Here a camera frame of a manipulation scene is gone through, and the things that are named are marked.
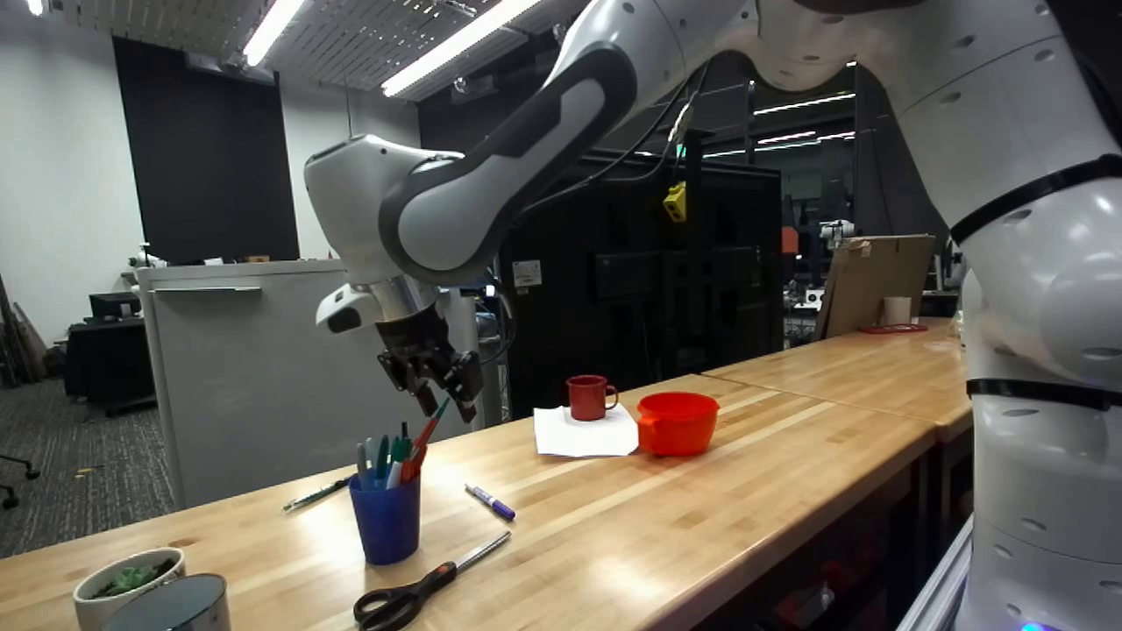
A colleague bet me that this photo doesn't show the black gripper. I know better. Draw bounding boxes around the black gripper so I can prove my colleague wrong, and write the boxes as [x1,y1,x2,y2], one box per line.
[371,307,487,427]

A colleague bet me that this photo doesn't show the blue cup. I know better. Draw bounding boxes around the blue cup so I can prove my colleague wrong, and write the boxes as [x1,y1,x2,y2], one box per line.
[346,470,426,568]

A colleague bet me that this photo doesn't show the red pen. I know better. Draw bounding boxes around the red pen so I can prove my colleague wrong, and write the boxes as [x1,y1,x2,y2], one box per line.
[401,398,457,487]

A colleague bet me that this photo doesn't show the short dark green pen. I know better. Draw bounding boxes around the short dark green pen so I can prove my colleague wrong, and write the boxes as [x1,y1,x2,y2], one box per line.
[282,470,357,518]

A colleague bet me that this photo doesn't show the red plastic cup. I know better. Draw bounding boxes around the red plastic cup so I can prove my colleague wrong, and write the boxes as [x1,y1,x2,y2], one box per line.
[636,389,723,460]

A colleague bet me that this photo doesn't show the small plant print cup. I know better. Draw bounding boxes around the small plant print cup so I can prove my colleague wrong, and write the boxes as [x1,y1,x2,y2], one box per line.
[72,546,190,631]

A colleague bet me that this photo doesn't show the white paper cup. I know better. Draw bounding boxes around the white paper cup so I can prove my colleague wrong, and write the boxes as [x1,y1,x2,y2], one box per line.
[881,290,918,334]

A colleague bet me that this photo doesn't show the purple marker with white band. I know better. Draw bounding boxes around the purple marker with white band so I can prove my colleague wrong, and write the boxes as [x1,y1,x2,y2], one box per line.
[462,479,521,525]

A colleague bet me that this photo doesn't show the white folded cloth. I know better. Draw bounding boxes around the white folded cloth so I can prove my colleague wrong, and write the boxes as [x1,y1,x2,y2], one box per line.
[531,402,646,464]

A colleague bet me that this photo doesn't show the dark red mug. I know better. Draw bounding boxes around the dark red mug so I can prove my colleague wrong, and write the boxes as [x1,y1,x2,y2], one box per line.
[561,370,625,425]

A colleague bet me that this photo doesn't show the grey metal cabinet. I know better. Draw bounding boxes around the grey metal cabinet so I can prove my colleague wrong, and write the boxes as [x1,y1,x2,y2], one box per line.
[133,256,512,512]

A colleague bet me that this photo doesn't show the large black cabinet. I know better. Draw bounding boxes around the large black cabinet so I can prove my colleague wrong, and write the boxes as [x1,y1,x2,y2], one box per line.
[496,144,788,417]

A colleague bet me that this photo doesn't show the yellow hanging tag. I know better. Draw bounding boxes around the yellow hanging tag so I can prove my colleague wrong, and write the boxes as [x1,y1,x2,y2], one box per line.
[661,174,694,227]

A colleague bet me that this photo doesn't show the low black cabinet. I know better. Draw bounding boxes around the low black cabinet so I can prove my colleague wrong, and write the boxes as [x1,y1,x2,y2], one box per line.
[65,290,159,420]

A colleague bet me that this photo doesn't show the tan cardboard box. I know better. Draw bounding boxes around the tan cardboard box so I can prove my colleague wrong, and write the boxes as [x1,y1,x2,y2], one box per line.
[819,227,945,340]

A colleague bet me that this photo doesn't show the black chair base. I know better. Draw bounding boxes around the black chair base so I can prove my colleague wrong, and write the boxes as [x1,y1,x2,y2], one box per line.
[0,453,45,514]

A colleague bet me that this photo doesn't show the black handled scissors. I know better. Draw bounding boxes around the black handled scissors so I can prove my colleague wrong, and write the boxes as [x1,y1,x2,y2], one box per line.
[350,529,516,631]

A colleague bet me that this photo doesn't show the black wall screen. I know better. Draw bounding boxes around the black wall screen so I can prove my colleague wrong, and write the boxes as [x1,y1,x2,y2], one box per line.
[109,32,301,270]

